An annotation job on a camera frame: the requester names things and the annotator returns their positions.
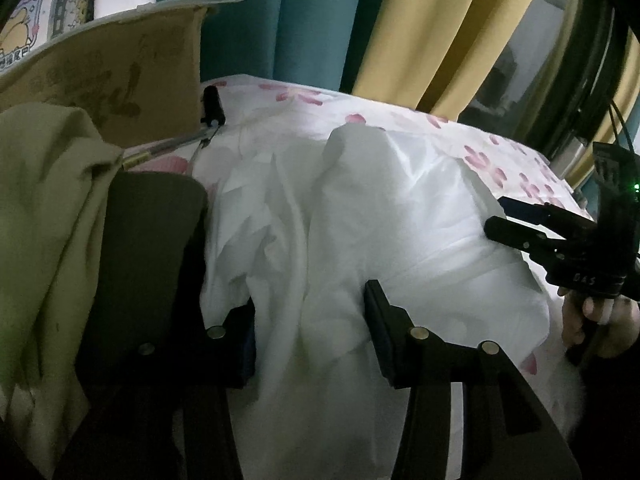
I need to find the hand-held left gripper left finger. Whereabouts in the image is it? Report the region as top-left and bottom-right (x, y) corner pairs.
(52, 305), (257, 480)

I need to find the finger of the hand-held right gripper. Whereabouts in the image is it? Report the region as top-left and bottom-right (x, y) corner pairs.
(497, 197), (566, 227)
(484, 215), (557, 257)

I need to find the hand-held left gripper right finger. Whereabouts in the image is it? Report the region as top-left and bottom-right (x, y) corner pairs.
(364, 280), (583, 480)

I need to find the white shirt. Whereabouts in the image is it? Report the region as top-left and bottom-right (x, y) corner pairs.
(200, 125), (551, 480)

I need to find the person's right forearm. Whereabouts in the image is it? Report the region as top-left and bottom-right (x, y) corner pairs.
(547, 347), (640, 461)

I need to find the person's right hand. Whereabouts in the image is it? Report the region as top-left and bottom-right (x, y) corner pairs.
(561, 292), (640, 361)

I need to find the dark glass window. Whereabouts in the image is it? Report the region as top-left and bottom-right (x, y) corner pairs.
(450, 0), (640, 196)

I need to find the wide yellow curtain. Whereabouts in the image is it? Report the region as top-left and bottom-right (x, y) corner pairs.
(350, 0), (553, 121)

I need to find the green cloth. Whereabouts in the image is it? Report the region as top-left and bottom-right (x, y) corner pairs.
(0, 102), (126, 480)

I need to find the floral bedsheet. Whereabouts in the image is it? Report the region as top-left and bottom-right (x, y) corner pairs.
(125, 74), (593, 480)

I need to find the wide teal curtain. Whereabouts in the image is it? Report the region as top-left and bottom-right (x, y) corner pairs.
(165, 0), (401, 111)

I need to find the cardboard box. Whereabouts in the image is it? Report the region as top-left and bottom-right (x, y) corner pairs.
(0, 2), (216, 133)

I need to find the clear plastic sheet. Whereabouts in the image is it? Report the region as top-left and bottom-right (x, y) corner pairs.
(135, 0), (251, 17)

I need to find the cartoon printed box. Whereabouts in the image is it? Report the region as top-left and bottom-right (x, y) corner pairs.
(0, 0), (102, 73)

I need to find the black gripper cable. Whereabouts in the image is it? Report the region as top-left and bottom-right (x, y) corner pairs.
(607, 100), (640, 156)

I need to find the black-handled tool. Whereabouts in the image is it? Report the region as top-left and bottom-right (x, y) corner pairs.
(120, 85), (227, 171)

